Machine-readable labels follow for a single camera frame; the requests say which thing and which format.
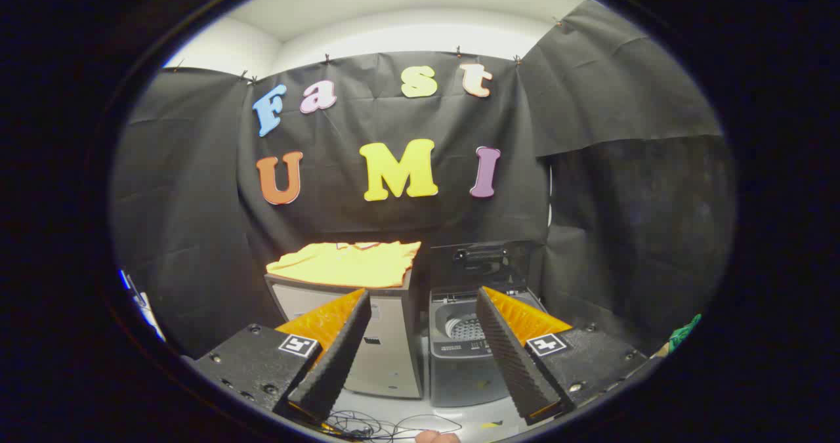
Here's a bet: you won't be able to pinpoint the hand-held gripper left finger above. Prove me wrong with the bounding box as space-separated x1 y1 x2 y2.
194 288 373 424

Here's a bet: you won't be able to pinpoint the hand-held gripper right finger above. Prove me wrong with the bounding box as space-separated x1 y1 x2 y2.
475 285 650 427

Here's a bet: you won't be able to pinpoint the grey washing machine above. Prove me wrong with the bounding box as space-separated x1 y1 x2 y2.
429 287 549 408

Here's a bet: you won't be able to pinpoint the yellow polo shirt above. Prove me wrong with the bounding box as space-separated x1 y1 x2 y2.
266 241 422 289

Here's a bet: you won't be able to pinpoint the grey cabinet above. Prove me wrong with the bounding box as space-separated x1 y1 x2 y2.
264 269 425 400

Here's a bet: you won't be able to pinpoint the black backdrop cloth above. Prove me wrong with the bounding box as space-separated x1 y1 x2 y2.
112 0 736 360

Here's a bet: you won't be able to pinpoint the green cloth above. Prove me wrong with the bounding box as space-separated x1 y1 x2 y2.
655 314 702 358

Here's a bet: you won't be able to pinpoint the blue and white object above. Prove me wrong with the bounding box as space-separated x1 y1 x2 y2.
119 269 166 343

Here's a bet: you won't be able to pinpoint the thin black cables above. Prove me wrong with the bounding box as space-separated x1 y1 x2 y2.
324 409 464 441

